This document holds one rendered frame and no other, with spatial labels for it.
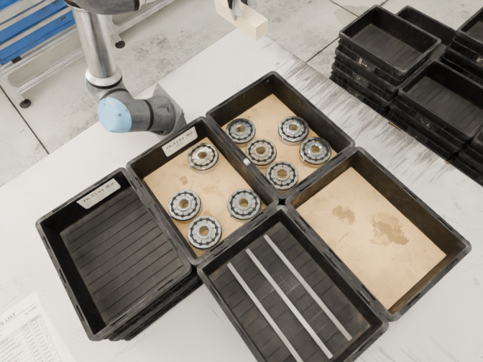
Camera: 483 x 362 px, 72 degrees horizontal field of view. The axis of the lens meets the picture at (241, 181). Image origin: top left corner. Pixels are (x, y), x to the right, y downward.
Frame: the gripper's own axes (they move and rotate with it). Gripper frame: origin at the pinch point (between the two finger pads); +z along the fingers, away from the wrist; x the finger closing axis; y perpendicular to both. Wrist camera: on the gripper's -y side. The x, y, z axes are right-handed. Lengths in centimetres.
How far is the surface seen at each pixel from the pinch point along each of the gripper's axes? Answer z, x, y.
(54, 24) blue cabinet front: 58, -45, -141
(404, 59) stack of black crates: 45, 72, 42
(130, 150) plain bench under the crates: 25, -64, 3
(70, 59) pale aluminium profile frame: 83, -50, -139
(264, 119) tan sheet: 11.2, -22.4, 37.1
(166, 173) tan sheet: 11, -61, 30
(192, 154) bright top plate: 9, -51, 32
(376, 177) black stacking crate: 6, -16, 79
